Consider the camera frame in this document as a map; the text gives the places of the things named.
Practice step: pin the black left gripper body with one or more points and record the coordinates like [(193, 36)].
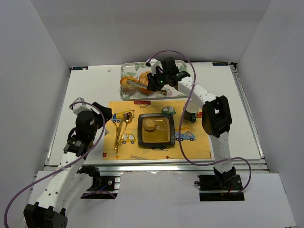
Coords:
[(102, 113)]

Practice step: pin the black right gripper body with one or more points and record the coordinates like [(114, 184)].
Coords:
[(153, 81)]

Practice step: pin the silver metal tongs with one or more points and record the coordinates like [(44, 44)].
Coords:
[(142, 86)]

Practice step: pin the orange twisted bread roll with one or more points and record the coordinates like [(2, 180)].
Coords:
[(125, 84)]

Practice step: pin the small round bread bun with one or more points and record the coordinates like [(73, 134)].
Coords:
[(149, 125)]

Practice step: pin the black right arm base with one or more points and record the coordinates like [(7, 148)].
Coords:
[(210, 191)]

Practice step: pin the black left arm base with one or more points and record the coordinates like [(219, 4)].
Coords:
[(102, 186)]

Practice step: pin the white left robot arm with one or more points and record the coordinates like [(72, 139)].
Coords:
[(72, 178)]

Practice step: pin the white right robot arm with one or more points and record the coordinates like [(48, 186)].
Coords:
[(216, 115)]

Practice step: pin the orange sugared bundt bread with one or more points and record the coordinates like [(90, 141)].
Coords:
[(143, 79)]

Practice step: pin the gold fork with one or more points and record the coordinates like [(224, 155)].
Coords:
[(116, 140)]

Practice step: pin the gold knife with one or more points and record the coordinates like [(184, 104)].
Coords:
[(120, 124)]

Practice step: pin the gold spoon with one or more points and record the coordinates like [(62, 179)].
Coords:
[(128, 120)]

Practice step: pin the yellow vehicle print placemat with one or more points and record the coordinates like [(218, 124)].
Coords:
[(190, 136)]

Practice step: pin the floral white serving tray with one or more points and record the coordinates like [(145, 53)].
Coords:
[(135, 70)]

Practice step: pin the dark green mug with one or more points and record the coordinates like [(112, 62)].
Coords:
[(191, 112)]

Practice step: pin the blue label left corner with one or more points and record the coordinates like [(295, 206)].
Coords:
[(75, 68)]

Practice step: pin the black square amber plate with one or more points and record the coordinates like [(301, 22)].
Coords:
[(162, 137)]

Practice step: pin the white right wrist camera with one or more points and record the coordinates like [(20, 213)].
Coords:
[(154, 65)]

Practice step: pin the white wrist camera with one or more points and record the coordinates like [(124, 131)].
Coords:
[(154, 65), (79, 107)]

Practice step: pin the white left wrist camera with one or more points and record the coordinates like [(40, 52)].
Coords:
[(79, 107)]

